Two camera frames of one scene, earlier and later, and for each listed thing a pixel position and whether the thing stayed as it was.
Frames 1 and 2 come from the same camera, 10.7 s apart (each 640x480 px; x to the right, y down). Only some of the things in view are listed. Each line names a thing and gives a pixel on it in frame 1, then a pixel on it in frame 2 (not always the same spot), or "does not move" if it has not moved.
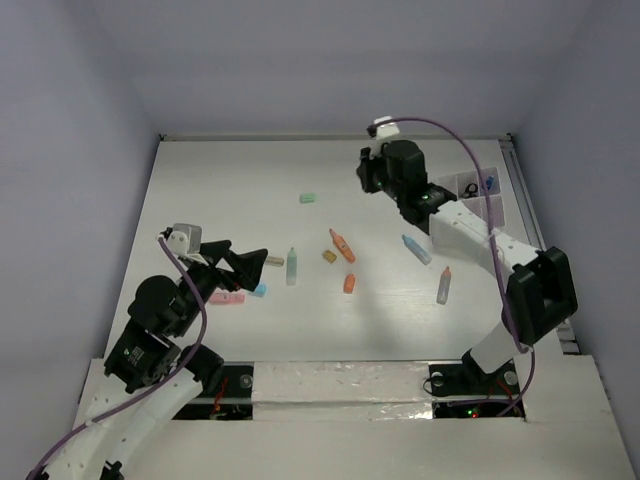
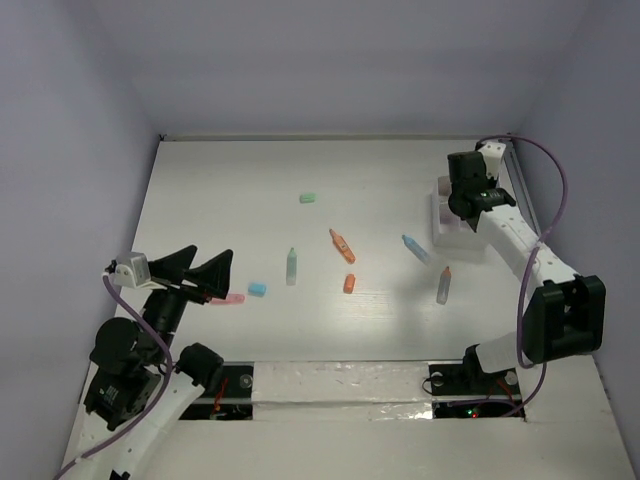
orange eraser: x=349 y=283 does not move
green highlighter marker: x=291 y=268 does not move
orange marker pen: x=343 y=247 does not move
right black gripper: x=365 y=170 to x=492 y=183
